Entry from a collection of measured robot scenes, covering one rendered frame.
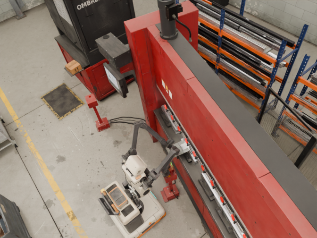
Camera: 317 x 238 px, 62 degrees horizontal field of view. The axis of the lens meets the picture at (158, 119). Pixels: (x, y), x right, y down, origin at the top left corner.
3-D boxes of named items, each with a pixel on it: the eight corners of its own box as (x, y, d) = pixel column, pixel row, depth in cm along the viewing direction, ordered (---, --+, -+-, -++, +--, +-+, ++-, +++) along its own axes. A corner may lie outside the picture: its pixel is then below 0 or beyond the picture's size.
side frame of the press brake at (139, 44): (148, 132, 490) (123, 21, 307) (189, 115, 504) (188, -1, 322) (153, 143, 475) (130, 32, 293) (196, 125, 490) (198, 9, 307)
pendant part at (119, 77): (108, 81, 402) (102, 63, 374) (115, 78, 406) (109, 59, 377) (123, 98, 378) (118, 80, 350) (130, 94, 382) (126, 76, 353)
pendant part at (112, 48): (109, 84, 418) (94, 39, 351) (122, 77, 426) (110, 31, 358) (126, 103, 391) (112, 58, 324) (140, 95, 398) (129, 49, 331)
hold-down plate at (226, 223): (215, 209, 309) (215, 208, 307) (219, 207, 310) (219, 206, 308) (229, 233, 291) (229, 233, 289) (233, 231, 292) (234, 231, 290)
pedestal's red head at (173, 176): (161, 171, 369) (159, 165, 354) (171, 166, 371) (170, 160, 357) (166, 183, 357) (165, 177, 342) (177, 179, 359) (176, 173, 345)
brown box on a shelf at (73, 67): (63, 68, 471) (61, 63, 462) (76, 61, 480) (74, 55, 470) (71, 76, 456) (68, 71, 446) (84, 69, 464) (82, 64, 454)
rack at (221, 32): (178, 63, 595) (174, -14, 456) (195, 53, 611) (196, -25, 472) (258, 122, 480) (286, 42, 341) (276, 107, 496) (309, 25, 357)
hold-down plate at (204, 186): (198, 180, 332) (198, 179, 330) (202, 178, 333) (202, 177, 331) (210, 201, 315) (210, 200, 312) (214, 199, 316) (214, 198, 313)
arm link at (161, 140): (138, 122, 316) (140, 126, 306) (142, 119, 315) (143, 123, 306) (162, 142, 335) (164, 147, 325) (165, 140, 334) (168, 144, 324)
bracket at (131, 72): (121, 77, 420) (120, 73, 415) (135, 72, 424) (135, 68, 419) (129, 93, 397) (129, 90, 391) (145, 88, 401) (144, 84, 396)
